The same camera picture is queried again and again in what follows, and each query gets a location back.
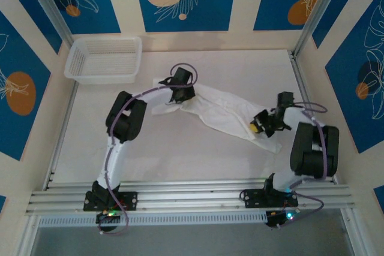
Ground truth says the white t-shirt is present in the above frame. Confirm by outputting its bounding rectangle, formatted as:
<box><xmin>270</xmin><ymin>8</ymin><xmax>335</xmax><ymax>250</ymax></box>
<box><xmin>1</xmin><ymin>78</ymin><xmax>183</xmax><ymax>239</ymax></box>
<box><xmin>151</xmin><ymin>76</ymin><xmax>283</xmax><ymax>154</ymax></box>

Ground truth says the white plastic mesh basket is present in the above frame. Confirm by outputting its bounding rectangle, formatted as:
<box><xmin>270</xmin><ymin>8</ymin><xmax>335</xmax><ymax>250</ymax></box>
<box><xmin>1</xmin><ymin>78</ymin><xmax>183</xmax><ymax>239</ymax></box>
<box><xmin>64</xmin><ymin>36</ymin><xmax>143</xmax><ymax>85</ymax></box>

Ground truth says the aluminium table side rail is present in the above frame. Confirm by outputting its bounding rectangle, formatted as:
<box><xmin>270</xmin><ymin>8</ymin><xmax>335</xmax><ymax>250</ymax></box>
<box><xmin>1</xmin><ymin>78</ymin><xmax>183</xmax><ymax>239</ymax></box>
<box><xmin>289</xmin><ymin>52</ymin><xmax>371</xmax><ymax>256</ymax></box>
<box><xmin>14</xmin><ymin>52</ymin><xmax>82</xmax><ymax>256</ymax></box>

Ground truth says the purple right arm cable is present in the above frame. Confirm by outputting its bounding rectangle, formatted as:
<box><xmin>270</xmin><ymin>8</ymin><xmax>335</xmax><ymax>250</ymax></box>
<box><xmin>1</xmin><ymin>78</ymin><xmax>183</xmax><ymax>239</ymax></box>
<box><xmin>271</xmin><ymin>102</ymin><xmax>328</xmax><ymax>230</ymax></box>

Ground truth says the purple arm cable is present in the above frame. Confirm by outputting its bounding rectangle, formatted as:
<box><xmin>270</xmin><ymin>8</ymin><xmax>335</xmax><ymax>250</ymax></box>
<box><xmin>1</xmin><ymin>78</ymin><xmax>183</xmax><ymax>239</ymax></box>
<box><xmin>98</xmin><ymin>62</ymin><xmax>199</xmax><ymax>237</ymax></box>
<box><xmin>271</xmin><ymin>102</ymin><xmax>328</xmax><ymax>230</ymax></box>

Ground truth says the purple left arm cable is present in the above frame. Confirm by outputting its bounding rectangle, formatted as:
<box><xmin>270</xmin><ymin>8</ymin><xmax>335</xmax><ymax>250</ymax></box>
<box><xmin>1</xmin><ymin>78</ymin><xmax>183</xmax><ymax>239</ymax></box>
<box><xmin>98</xmin><ymin>62</ymin><xmax>199</xmax><ymax>237</ymax></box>

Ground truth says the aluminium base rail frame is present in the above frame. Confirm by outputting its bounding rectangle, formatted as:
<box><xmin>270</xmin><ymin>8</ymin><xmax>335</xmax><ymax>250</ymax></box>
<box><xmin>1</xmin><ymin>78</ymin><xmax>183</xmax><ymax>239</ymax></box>
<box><xmin>25</xmin><ymin>177</ymin><xmax>355</xmax><ymax>215</ymax></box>

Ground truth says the white slotted cable duct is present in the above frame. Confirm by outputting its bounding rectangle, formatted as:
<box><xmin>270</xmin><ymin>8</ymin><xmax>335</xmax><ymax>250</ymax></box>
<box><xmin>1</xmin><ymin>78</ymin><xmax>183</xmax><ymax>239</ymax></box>
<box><xmin>38</xmin><ymin>211</ymin><xmax>268</xmax><ymax>227</ymax></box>

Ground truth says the aluminium frame post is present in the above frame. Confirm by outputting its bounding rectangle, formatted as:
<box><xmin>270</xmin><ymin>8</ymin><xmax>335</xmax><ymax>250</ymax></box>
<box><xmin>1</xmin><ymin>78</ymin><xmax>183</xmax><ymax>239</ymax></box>
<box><xmin>292</xmin><ymin>0</ymin><xmax>344</xmax><ymax>59</ymax></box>
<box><xmin>21</xmin><ymin>0</ymin><xmax>77</xmax><ymax>55</ymax></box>

